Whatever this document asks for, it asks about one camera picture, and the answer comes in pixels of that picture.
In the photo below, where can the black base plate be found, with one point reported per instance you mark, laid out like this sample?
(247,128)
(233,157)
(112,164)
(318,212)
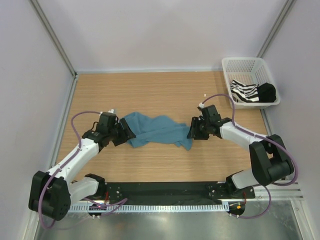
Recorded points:
(172,193)

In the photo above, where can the teal tank top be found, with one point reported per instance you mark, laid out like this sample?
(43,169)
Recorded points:
(160,129)

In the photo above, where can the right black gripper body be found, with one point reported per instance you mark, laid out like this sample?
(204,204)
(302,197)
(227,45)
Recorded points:
(203,123)

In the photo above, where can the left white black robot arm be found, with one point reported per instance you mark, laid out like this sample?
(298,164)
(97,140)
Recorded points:
(53,192)

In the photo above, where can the black white striped tank top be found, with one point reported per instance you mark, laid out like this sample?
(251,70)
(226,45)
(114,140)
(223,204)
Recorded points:
(242,93)

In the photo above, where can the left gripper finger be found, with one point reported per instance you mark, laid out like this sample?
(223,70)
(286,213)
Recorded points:
(126,132)
(119,139)

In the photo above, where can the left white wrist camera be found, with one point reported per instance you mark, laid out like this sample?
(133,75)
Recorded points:
(112,111)

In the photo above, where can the white slotted cable duct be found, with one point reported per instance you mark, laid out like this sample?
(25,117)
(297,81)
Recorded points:
(86,207)

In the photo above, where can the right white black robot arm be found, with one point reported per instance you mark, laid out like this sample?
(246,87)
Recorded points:
(269,159)

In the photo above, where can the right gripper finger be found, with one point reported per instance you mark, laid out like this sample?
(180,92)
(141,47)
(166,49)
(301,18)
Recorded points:
(193,131)
(202,134)

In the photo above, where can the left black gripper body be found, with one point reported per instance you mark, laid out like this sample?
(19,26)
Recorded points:
(116,130)

